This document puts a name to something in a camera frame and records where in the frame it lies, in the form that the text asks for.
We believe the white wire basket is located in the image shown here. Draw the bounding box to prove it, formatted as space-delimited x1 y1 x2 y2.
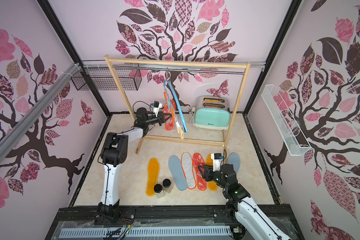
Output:
261 85 312 156

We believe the white toaster cable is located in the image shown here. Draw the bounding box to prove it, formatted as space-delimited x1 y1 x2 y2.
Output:
188 106 198 127

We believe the right black lid jar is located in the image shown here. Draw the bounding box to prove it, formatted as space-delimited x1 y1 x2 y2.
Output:
163 179 173 194

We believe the left black lid jar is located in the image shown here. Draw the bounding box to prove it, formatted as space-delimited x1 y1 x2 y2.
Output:
154 184 165 198

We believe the black lid jar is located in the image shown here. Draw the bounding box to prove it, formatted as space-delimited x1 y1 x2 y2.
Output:
154 184 165 198
163 179 173 194

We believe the orange rimmed grey insole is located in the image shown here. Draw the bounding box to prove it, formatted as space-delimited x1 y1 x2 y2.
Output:
181 153 196 190

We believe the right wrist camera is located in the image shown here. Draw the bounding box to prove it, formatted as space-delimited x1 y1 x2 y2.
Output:
211 153 224 172

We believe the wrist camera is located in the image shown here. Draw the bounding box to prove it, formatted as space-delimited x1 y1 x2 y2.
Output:
151 101 163 117
211 153 224 172

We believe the aluminium frame bar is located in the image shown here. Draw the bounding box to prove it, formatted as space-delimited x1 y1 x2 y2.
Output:
0 63 80 163

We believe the black wire basket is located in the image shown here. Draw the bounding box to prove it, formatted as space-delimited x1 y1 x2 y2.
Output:
71 64 143 91

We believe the blue clip hanger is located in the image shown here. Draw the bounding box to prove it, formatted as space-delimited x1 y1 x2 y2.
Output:
163 69 188 140

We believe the red orange insole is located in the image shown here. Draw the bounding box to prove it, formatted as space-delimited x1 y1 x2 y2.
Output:
193 153 207 191
163 100 176 131

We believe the white slotted cable duct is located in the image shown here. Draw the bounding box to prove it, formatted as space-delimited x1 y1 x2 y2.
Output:
57 226 232 240

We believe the yellow insole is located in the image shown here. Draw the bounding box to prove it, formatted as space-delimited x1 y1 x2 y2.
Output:
206 154 218 192
146 158 160 197

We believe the grey blue insole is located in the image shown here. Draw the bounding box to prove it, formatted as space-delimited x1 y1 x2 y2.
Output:
168 155 188 191

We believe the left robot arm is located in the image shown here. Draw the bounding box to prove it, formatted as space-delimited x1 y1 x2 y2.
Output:
98 108 172 220

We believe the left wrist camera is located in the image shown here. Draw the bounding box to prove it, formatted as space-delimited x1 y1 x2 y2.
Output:
151 101 163 117

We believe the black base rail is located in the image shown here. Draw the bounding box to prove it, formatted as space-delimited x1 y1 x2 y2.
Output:
44 205 307 240

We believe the mint green toaster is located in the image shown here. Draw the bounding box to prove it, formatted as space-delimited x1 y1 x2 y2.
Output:
194 96 231 131

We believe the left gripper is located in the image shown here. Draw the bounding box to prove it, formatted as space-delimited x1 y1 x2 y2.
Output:
144 111 172 126

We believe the wooden clothes rack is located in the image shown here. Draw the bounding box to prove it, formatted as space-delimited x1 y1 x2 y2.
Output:
104 55 252 155

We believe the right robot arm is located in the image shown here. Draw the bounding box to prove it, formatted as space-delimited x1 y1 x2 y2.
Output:
198 164 290 240

